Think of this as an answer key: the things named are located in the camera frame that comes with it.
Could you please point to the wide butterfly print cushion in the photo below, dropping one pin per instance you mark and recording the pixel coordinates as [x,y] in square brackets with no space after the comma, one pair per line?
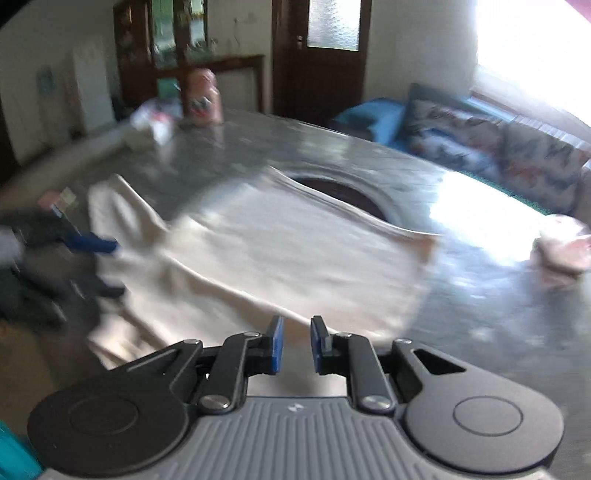
[452,134]

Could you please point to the cream garment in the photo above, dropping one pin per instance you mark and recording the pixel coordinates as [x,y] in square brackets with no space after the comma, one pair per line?
[277,258]

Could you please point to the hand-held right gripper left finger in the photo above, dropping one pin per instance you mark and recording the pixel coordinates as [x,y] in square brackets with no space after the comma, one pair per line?
[277,345]

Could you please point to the blue sofa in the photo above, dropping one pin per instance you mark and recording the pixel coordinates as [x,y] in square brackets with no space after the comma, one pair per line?
[369,115]

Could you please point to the square butterfly print cushion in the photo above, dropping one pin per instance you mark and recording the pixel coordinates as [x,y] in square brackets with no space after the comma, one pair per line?
[540,161]

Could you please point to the pink cartoon thermos bottle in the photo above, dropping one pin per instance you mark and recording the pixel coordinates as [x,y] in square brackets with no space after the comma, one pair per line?
[203,99]

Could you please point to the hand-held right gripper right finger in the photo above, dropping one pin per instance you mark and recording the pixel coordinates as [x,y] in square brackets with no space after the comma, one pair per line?
[317,345]

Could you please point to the round black induction cooktop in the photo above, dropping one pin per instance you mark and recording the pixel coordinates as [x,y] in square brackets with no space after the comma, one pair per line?
[341,194]

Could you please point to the dark wooden cabinet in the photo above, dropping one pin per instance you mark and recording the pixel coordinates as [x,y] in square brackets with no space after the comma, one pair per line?
[240,78]

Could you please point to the window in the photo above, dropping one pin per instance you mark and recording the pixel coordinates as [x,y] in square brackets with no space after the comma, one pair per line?
[531,46]

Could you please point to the teal cloth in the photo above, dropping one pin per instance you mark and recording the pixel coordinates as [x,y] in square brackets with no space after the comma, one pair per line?
[14,452]

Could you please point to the dark wooden door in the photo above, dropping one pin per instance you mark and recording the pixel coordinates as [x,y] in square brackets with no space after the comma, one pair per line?
[318,83]

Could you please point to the pink tissue pack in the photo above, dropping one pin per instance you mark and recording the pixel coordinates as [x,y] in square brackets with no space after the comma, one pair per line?
[561,251]

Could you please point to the white tall cabinet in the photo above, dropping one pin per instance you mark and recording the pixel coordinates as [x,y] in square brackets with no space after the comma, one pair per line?
[92,83]

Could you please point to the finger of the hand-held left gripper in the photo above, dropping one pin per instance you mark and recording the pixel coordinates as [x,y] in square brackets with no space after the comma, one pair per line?
[94,243]
[111,290]

